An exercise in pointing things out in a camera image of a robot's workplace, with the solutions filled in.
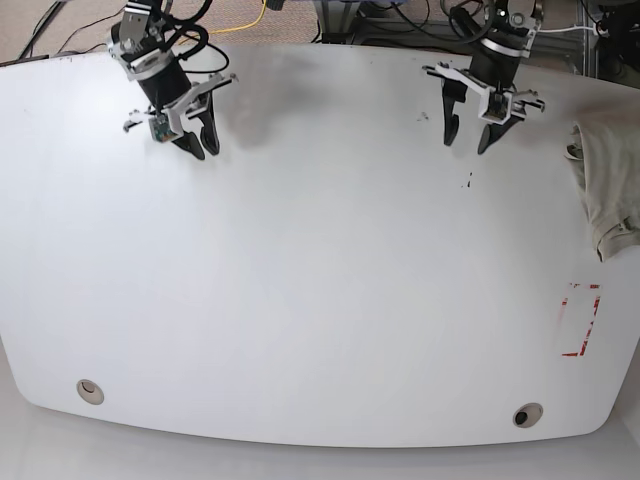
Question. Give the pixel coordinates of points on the right table grommet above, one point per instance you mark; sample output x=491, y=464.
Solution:
x=528, y=415

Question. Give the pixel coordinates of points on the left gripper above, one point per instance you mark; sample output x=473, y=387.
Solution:
x=455, y=82

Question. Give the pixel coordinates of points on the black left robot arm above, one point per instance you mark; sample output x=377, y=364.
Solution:
x=499, y=45

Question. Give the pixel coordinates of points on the red tape marking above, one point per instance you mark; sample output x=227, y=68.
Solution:
x=578, y=313

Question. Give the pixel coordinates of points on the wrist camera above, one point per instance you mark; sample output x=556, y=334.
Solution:
x=495, y=107
x=161, y=130

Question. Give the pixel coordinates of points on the left table grommet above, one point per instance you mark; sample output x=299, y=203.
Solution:
x=90, y=392

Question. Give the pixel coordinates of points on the beige t-shirt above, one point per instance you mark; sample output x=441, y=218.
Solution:
x=603, y=155

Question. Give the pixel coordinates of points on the table grommet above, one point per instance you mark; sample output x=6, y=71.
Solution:
x=528, y=415
x=90, y=392

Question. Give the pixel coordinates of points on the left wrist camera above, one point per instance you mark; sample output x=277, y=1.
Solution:
x=495, y=107

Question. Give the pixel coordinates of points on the aluminium table leg frame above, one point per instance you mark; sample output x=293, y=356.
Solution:
x=336, y=20

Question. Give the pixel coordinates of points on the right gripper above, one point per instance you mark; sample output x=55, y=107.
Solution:
x=195, y=101

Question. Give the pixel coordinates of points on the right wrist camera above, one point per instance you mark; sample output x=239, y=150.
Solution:
x=161, y=130

